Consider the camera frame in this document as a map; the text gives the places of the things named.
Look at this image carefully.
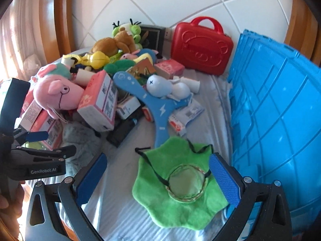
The white green carton box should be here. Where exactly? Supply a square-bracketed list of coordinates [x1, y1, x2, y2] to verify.
[20, 100, 43, 131]

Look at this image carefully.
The green yellow duck plush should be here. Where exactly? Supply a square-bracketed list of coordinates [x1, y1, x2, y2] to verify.
[103, 54, 153, 76]

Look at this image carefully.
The white paper roll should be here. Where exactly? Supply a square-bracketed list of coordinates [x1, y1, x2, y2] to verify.
[73, 69, 95, 87]

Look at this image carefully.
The white small bottle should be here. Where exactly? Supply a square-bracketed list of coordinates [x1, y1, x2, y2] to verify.
[180, 77, 200, 94]

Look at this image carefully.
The pink tissue pack right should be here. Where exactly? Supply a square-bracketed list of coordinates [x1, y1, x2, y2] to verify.
[77, 70, 118, 132]

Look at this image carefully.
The black gift box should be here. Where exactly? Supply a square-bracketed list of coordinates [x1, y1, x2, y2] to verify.
[140, 25, 166, 54]

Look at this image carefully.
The white round-head plush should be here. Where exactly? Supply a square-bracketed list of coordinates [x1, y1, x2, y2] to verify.
[146, 75, 192, 101]

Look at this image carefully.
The white plastic bag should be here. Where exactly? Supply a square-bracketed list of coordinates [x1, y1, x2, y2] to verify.
[23, 54, 41, 80]

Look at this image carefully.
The brown bear plush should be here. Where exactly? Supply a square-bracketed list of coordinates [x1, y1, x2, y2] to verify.
[91, 30, 136, 57]

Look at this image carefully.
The pink tissue pack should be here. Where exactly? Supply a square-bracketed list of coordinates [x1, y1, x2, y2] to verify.
[31, 110, 63, 150]
[77, 70, 118, 132]

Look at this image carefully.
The small pink box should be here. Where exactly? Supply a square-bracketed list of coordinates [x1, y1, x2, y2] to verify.
[154, 59, 185, 80]

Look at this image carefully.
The pink tissue pack left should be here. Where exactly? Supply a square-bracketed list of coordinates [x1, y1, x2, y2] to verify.
[31, 110, 63, 150]

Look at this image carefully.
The blue dinosaur hanger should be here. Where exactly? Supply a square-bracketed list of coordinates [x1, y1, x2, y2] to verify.
[113, 71, 192, 148]

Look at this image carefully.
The blue plastic storage crate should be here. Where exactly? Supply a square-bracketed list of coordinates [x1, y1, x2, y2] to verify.
[228, 30, 320, 234]

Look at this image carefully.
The green frog plush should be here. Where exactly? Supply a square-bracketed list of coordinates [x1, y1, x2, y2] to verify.
[112, 18, 143, 49]

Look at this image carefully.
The green flower plush hat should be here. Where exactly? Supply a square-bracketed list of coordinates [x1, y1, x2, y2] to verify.
[132, 137, 228, 231]

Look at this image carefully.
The person left hand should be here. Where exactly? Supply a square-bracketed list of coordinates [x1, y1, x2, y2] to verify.
[1, 181, 25, 220]

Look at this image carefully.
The yellow plastic clamp toy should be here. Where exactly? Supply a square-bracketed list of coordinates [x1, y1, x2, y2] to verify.
[61, 51, 110, 70]

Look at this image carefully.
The red toy suitcase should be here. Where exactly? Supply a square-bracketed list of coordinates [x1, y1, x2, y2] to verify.
[170, 16, 233, 76]

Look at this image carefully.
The pink pig teal shirt plush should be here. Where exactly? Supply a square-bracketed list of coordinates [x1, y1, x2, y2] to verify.
[33, 63, 84, 120]

